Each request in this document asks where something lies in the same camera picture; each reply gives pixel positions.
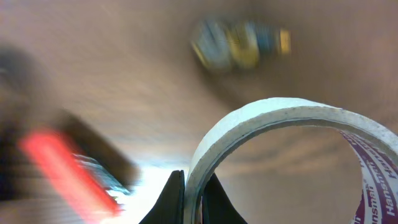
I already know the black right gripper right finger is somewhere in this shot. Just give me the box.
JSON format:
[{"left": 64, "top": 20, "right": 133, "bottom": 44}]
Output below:
[{"left": 202, "top": 174, "right": 248, "bottom": 224}]

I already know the red stapler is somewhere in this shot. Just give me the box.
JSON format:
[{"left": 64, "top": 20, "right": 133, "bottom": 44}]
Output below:
[{"left": 18, "top": 109, "right": 137, "bottom": 223}]

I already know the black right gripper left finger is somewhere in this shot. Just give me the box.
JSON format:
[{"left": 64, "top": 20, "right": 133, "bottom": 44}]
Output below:
[{"left": 139, "top": 170, "right": 185, "bottom": 224}]

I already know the yellow correction tape dispenser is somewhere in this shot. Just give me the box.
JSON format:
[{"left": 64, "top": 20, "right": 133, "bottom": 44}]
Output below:
[{"left": 190, "top": 19, "right": 291, "bottom": 73}]

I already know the white masking tape roll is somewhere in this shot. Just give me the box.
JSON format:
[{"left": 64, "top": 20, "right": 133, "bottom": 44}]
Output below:
[{"left": 183, "top": 98, "right": 397, "bottom": 223}]

